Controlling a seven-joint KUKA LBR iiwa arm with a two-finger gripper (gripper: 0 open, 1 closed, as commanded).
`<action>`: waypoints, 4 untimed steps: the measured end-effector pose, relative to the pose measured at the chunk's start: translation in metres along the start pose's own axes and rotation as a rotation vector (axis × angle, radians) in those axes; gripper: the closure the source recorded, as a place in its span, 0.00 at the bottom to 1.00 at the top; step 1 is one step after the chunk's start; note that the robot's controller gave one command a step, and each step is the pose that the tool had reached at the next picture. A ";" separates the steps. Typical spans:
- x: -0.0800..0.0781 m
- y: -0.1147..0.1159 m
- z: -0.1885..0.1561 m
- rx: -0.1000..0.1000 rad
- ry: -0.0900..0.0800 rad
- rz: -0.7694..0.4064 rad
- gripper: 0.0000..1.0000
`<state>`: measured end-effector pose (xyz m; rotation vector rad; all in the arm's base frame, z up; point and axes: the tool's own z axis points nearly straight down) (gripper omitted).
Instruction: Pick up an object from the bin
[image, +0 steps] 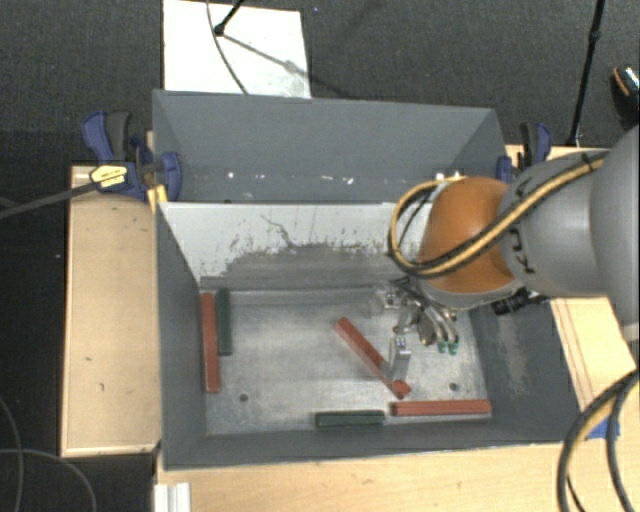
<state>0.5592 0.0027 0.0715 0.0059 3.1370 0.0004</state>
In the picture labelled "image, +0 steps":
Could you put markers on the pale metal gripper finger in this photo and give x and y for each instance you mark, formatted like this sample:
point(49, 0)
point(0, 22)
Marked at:
point(401, 361)
point(388, 368)

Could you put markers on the red-brown flat block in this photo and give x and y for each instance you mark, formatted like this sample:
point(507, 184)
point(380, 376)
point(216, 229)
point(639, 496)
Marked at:
point(361, 345)
point(210, 345)
point(440, 407)

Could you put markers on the dark green flat block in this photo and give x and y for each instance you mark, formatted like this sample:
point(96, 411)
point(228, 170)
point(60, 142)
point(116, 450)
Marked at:
point(350, 419)
point(224, 322)

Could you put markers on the grey metal bin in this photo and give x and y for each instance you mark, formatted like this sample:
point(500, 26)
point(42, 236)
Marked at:
point(310, 350)

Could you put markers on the pale wood board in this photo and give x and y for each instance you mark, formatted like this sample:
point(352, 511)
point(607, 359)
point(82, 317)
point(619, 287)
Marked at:
point(110, 310)

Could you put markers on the black cylinder on white bracket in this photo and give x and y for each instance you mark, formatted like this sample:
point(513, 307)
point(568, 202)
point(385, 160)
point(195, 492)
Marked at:
point(512, 303)

